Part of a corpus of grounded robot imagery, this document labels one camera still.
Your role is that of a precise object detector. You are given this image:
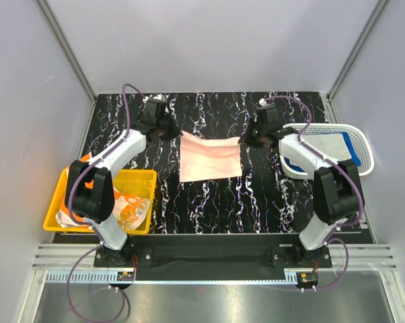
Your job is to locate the blue towel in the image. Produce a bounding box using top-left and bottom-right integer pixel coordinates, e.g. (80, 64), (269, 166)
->
(286, 131), (363, 171)

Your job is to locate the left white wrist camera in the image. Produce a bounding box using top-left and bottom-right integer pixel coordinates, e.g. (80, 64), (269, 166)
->
(143, 94), (167, 114)

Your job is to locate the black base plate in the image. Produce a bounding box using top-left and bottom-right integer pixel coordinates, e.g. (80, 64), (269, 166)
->
(94, 234), (332, 283)

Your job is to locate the cream terry towel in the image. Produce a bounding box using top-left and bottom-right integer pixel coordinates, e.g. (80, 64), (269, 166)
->
(303, 133), (351, 161)

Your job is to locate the pink white towel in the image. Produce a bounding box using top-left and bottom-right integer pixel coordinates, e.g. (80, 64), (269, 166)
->
(179, 131), (242, 182)

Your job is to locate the yellow plastic bin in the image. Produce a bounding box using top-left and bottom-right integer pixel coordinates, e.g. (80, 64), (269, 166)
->
(42, 169), (158, 235)

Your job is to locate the white perforated basket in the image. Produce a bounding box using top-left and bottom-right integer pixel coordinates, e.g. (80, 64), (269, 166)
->
(280, 123), (374, 180)

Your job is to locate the orange towel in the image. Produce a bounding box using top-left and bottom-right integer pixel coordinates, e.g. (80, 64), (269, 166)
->
(56, 153), (151, 233)

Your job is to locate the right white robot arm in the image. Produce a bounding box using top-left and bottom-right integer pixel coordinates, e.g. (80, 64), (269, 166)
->
(239, 106), (364, 267)

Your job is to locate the white slotted cable duct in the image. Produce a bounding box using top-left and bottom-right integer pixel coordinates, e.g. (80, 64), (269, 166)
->
(46, 270), (135, 284)

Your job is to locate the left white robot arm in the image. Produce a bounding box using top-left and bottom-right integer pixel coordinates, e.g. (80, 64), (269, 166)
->
(65, 94), (181, 266)

